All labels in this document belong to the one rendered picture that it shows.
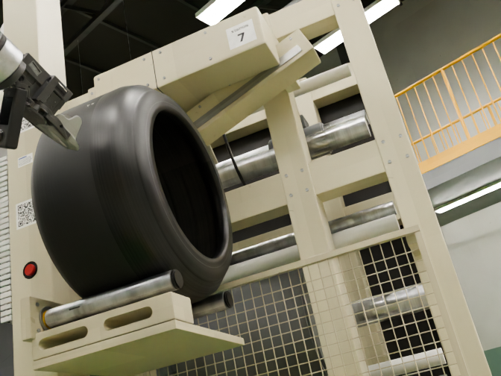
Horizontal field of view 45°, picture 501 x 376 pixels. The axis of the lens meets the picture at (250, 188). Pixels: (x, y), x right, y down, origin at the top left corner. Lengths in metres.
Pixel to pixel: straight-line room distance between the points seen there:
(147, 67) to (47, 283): 0.80
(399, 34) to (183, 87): 10.86
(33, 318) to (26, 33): 0.93
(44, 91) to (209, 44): 0.84
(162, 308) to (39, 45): 0.99
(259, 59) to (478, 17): 10.27
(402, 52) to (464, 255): 4.19
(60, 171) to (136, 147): 0.18
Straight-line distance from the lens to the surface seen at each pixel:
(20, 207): 1.72
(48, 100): 1.23
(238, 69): 1.94
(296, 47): 1.97
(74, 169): 1.36
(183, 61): 1.95
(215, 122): 1.97
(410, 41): 12.49
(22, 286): 1.64
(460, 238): 10.98
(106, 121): 1.38
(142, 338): 1.29
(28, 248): 1.66
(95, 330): 1.35
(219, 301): 1.55
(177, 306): 1.28
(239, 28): 1.92
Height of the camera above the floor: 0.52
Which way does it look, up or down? 24 degrees up
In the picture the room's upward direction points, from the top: 12 degrees counter-clockwise
